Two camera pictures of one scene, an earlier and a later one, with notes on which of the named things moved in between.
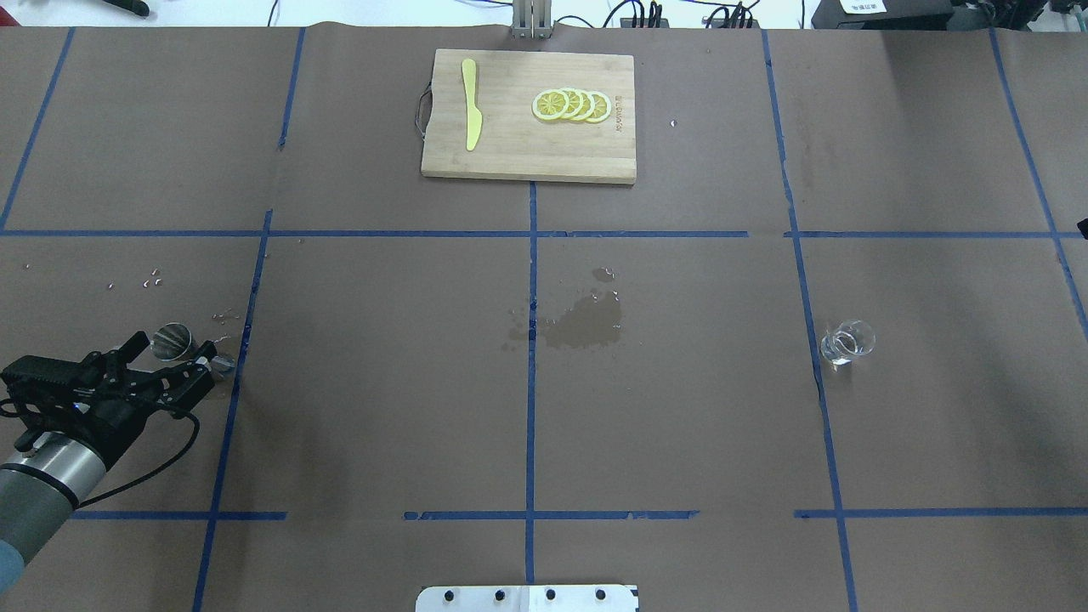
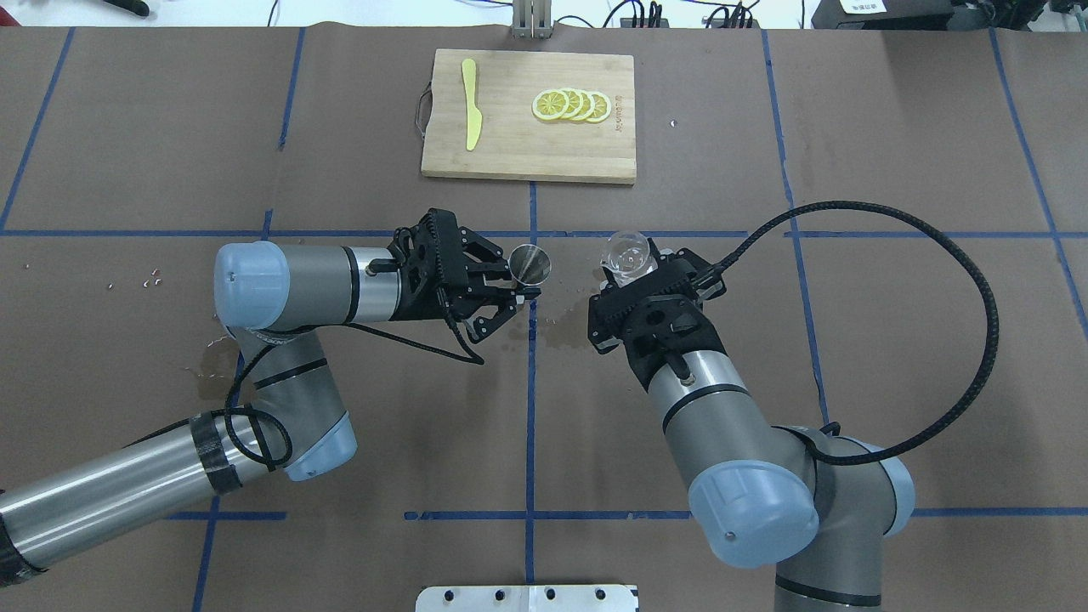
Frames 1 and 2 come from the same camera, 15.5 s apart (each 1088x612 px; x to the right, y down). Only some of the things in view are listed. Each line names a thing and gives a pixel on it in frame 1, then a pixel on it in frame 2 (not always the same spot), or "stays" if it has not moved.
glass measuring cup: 847,341 -> 627,257
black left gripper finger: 183,385 -> 481,327
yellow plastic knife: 474,118 stays
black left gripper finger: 138,342 -> 478,295
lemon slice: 572,104 stays
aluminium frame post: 531,19 stays
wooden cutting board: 517,144 stays
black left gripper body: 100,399 -> 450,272
